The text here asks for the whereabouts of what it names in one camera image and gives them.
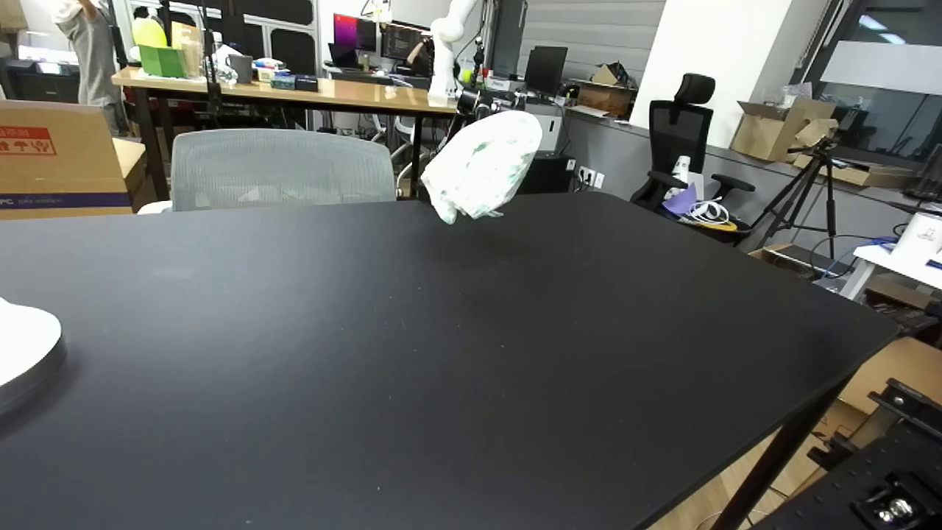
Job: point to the small brown cardboard box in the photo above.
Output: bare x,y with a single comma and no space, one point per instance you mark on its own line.
606,91

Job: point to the long wooden desk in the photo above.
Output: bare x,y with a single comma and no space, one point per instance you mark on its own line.
334,94

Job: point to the cardboard box with red label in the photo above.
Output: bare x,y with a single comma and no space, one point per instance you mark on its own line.
54,156

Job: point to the black dark-screen monitor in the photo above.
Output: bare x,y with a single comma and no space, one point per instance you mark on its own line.
545,72

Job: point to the white side table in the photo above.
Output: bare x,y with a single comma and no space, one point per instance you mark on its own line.
907,256

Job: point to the white cloth with green print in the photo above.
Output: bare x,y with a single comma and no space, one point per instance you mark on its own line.
487,162

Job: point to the black metal breadboard equipment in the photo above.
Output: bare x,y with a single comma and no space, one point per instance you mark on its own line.
883,471

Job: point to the black office chair with headrest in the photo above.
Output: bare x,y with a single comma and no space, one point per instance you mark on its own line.
680,128

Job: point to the person in grey shirt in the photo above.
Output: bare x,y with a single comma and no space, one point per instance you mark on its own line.
93,54

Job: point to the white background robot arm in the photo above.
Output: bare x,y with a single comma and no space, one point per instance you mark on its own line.
446,47

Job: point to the monitor with pink screen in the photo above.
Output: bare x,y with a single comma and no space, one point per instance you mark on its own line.
352,35

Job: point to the open cardboard box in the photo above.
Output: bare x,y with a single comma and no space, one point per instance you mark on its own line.
780,129

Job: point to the black camera tripod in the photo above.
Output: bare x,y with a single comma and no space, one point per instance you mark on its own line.
812,187

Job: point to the grey mesh office chair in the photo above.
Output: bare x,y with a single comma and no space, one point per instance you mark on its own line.
280,169

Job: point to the green and yellow box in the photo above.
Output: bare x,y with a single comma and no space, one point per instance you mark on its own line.
160,56

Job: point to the black partition panels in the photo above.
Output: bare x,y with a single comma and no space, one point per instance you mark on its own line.
284,38

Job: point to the round clear acrylic plate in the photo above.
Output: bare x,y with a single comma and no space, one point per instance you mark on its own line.
18,341

